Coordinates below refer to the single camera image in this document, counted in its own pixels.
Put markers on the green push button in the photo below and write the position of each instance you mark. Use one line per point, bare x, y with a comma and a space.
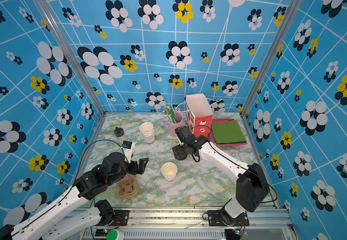
115, 234

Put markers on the clear jar black lid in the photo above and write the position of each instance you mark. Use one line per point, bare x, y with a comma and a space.
120, 135

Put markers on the pink straw holder cup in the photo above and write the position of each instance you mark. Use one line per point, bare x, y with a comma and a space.
173, 126

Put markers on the red white paper gift bag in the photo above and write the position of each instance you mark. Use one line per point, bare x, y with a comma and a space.
199, 113

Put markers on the green wrapped straws bundle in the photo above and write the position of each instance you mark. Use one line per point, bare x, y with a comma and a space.
170, 114

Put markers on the aluminium frame post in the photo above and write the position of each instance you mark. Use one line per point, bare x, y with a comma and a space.
269, 57
56, 30

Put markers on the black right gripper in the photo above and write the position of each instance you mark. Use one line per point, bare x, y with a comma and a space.
178, 149

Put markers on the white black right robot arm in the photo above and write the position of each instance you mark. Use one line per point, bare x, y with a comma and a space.
251, 185

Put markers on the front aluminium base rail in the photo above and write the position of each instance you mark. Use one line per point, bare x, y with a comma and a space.
196, 223

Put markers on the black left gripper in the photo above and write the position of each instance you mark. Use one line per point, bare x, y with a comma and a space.
136, 169

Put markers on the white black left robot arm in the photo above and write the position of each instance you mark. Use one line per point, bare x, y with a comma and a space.
48, 224

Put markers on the white paper coffee cup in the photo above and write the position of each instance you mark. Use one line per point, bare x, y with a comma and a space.
169, 171

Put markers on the right aluminium frame post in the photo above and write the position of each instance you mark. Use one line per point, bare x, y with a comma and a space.
269, 57

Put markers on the stack of white paper cups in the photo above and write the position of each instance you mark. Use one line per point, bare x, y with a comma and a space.
147, 131

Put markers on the left aluminium frame post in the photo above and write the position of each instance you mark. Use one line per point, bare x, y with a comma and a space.
56, 30

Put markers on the brown pulp cup carrier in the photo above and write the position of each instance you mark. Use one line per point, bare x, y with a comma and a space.
127, 188

